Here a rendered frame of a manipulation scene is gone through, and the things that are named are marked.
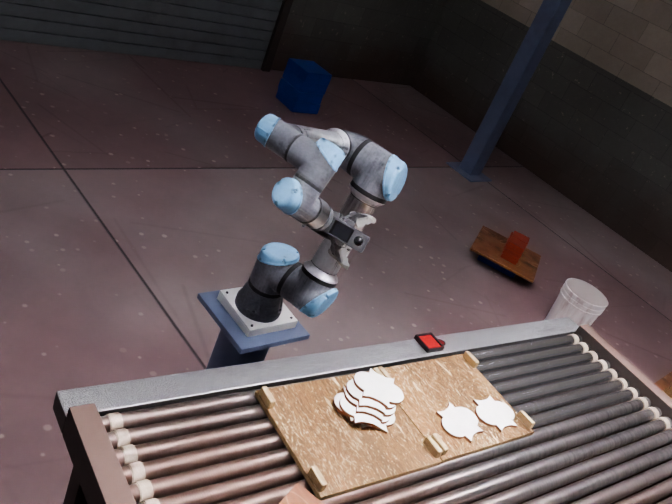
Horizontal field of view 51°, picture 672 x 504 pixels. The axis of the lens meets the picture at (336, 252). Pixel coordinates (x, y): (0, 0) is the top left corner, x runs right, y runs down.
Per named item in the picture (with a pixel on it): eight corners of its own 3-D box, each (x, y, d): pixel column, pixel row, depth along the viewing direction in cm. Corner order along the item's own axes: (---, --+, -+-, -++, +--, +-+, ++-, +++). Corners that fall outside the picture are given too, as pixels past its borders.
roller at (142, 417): (91, 425, 166) (95, 411, 164) (570, 339, 287) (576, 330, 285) (97, 441, 163) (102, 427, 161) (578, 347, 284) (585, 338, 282)
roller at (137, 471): (111, 476, 157) (116, 461, 155) (597, 365, 278) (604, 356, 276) (118, 494, 154) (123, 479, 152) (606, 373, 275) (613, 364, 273)
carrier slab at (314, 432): (253, 394, 188) (255, 390, 187) (370, 374, 213) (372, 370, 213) (318, 501, 166) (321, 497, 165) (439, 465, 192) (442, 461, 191)
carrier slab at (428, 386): (370, 373, 214) (372, 369, 213) (461, 356, 239) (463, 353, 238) (440, 464, 192) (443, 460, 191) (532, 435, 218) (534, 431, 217)
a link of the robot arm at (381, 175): (289, 291, 221) (377, 140, 206) (325, 319, 217) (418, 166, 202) (270, 296, 210) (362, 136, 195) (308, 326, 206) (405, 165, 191)
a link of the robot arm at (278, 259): (264, 265, 226) (278, 232, 219) (296, 290, 222) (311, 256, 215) (241, 277, 216) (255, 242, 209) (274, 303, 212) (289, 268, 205)
